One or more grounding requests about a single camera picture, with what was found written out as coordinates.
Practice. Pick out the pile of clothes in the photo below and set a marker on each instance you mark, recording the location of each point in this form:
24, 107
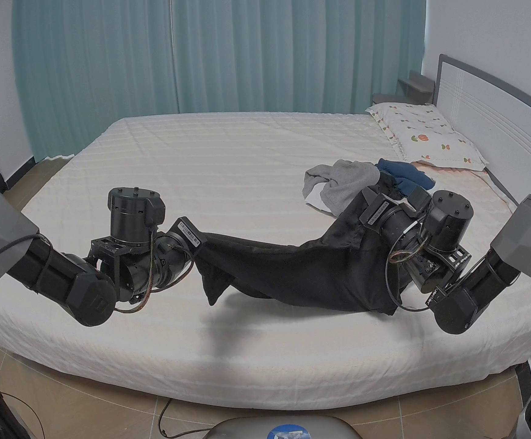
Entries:
343, 176

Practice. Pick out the bed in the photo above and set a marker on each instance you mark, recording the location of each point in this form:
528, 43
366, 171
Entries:
224, 163

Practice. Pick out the black T-shirt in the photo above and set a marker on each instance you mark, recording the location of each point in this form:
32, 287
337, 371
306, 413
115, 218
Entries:
302, 268

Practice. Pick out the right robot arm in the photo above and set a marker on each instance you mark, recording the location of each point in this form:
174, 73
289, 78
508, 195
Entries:
526, 231

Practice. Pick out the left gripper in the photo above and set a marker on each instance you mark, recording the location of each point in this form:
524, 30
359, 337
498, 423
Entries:
176, 254

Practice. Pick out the grey bedside table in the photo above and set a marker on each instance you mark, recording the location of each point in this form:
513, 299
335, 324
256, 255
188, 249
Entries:
418, 85

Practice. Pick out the blue-green curtain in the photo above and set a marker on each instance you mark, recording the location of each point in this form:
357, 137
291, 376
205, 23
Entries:
91, 62
293, 39

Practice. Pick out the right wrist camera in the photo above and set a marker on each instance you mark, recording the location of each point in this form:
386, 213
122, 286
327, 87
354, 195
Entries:
418, 199

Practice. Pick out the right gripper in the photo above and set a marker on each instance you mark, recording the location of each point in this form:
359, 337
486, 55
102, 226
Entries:
398, 227

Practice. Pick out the white printed pillow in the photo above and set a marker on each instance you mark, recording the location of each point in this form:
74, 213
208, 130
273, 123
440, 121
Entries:
425, 135

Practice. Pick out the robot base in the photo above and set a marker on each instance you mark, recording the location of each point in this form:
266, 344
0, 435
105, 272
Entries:
247, 430

